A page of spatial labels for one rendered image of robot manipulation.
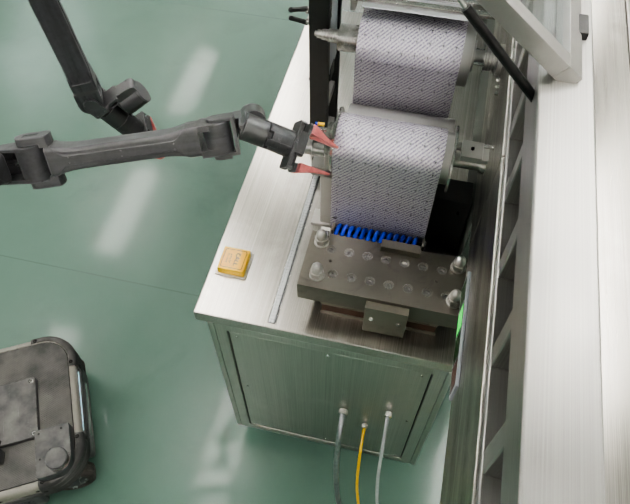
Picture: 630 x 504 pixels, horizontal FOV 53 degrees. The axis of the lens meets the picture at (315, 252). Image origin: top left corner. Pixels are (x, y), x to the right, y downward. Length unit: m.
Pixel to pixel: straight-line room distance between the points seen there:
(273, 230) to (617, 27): 0.94
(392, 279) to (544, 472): 0.87
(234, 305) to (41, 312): 1.38
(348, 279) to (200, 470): 1.15
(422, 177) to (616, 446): 0.69
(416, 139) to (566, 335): 0.73
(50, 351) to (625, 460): 1.94
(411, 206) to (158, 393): 1.40
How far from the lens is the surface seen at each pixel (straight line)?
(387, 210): 1.50
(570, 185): 0.89
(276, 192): 1.80
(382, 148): 1.37
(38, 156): 1.40
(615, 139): 1.30
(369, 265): 1.50
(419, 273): 1.50
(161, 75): 3.65
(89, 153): 1.35
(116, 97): 1.61
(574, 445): 0.70
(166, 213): 2.97
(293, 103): 2.05
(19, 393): 2.39
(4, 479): 2.32
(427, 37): 1.49
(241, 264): 1.63
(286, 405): 2.03
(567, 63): 1.01
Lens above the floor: 2.28
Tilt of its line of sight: 55 degrees down
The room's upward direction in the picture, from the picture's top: straight up
